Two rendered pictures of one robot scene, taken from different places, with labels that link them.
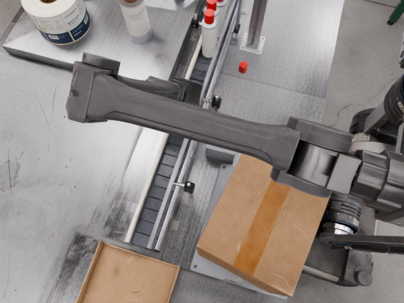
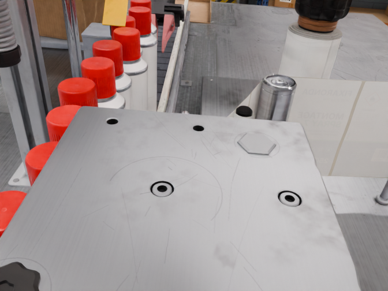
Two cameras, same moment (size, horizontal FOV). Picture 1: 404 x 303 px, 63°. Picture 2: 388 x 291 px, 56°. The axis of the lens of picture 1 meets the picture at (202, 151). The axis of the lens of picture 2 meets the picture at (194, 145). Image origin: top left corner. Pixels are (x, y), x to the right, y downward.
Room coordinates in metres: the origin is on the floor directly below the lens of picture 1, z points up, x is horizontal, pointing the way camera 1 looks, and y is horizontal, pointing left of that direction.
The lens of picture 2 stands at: (1.40, -0.13, 1.23)
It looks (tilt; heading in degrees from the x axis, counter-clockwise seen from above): 35 degrees down; 161
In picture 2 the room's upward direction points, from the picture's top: 5 degrees clockwise
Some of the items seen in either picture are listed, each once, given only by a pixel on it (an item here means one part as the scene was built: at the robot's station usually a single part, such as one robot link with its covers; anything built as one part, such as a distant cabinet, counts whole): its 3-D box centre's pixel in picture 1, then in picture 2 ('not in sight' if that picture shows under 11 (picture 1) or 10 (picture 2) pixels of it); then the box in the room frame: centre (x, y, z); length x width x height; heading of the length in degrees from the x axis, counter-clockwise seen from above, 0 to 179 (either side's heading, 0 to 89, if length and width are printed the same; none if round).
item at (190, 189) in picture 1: (183, 189); not in sight; (0.27, 0.06, 0.91); 0.07 x 0.03 x 0.16; 72
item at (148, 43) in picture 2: (211, 22); (141, 74); (0.85, -0.05, 0.98); 0.05 x 0.05 x 0.20
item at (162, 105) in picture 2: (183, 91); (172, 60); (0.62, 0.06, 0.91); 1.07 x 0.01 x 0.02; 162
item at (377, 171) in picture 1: (380, 179); not in sight; (0.13, -0.26, 1.45); 0.09 x 0.08 x 0.12; 159
